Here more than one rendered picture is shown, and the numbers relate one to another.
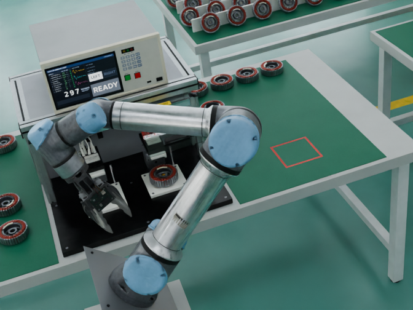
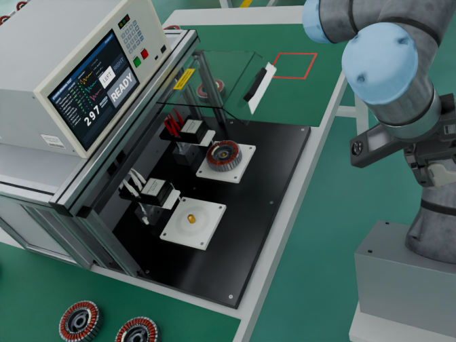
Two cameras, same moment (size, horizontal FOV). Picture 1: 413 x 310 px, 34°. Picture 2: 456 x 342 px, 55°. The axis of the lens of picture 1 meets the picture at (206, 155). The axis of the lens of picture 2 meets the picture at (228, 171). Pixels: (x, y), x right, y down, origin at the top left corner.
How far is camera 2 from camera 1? 1.61 m
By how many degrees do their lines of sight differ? 29
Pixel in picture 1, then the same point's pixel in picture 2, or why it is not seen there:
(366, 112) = (294, 12)
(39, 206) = (123, 290)
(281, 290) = (306, 203)
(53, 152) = (425, 83)
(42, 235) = (174, 312)
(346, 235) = not seen: hidden behind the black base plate
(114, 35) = (87, 17)
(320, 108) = (256, 31)
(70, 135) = (446, 20)
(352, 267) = (328, 152)
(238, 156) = not seen: outside the picture
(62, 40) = (19, 60)
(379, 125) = not seen: hidden behind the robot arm
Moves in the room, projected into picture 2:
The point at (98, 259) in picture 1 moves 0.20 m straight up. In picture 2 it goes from (384, 252) to (383, 186)
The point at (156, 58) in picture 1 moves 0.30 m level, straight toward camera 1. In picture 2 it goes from (152, 22) to (242, 33)
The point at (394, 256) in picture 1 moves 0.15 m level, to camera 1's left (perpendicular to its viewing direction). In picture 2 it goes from (365, 117) to (351, 136)
